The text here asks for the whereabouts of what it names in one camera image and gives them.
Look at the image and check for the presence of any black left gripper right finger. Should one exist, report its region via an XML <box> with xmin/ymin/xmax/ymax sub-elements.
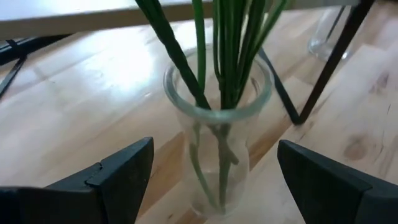
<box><xmin>277</xmin><ymin>139</ymin><xmax>398</xmax><ymax>224</ymax></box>

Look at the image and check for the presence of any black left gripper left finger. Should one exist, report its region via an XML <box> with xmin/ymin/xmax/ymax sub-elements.
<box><xmin>0</xmin><ymin>136</ymin><xmax>155</xmax><ymax>224</ymax></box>

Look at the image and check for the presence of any clear glass vase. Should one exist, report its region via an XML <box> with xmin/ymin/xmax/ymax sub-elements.
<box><xmin>163</xmin><ymin>45</ymin><xmax>275</xmax><ymax>219</ymax></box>
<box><xmin>307</xmin><ymin>5</ymin><xmax>351</xmax><ymax>62</ymax></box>

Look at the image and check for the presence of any long red flower spray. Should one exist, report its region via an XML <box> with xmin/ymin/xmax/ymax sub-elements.
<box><xmin>135</xmin><ymin>0</ymin><xmax>240</xmax><ymax>166</ymax></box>

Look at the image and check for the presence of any short red flower spray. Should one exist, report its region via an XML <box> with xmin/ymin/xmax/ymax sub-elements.
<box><xmin>212</xmin><ymin>0</ymin><xmax>289</xmax><ymax>214</ymax></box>

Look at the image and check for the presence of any orange artificial tulip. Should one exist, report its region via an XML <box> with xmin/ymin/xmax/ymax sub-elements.
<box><xmin>188</xmin><ymin>0</ymin><xmax>220</xmax><ymax>211</ymax></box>

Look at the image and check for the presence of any black metal table frame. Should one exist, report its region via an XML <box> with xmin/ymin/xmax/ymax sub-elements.
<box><xmin>0</xmin><ymin>33</ymin><xmax>72</xmax><ymax>98</ymax></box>

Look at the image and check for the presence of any wooden shelf with black frame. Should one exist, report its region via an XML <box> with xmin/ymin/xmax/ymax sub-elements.
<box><xmin>0</xmin><ymin>0</ymin><xmax>376</xmax><ymax>126</ymax></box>

